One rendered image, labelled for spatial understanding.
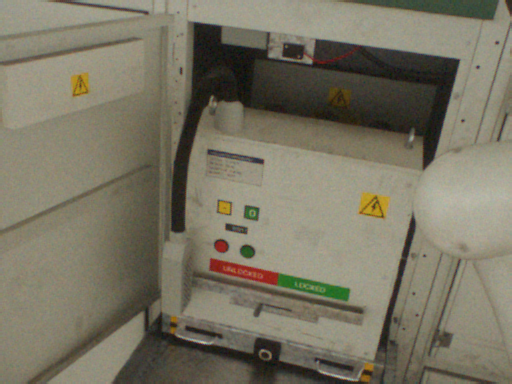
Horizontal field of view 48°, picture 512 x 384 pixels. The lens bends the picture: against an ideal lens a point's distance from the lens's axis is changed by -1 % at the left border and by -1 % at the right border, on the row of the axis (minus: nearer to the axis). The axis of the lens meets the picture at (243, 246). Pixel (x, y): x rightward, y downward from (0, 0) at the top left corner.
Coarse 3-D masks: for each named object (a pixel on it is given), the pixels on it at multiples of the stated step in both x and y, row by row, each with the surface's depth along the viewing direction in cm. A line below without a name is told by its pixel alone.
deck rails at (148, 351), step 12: (156, 324) 140; (144, 336) 134; (156, 336) 142; (168, 336) 144; (144, 348) 135; (156, 348) 140; (132, 360) 129; (144, 360) 136; (156, 360) 136; (120, 372) 123; (132, 372) 131; (144, 372) 132; (384, 372) 131
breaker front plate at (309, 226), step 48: (240, 144) 115; (192, 192) 123; (240, 192) 120; (288, 192) 117; (336, 192) 114; (384, 192) 112; (192, 240) 129; (240, 240) 126; (288, 240) 123; (336, 240) 120; (384, 240) 117; (192, 288) 136; (288, 288) 128; (384, 288) 122; (288, 336) 135; (336, 336) 131
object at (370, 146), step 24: (264, 120) 127; (288, 120) 128; (312, 120) 130; (264, 144) 114; (288, 144) 115; (312, 144) 116; (336, 144) 117; (360, 144) 119; (384, 144) 120; (408, 168) 108
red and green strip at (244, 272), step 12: (216, 264) 131; (228, 264) 130; (240, 276) 130; (252, 276) 129; (264, 276) 129; (276, 276) 128; (288, 276) 127; (300, 288) 128; (312, 288) 127; (324, 288) 126; (336, 288) 125; (348, 288) 124
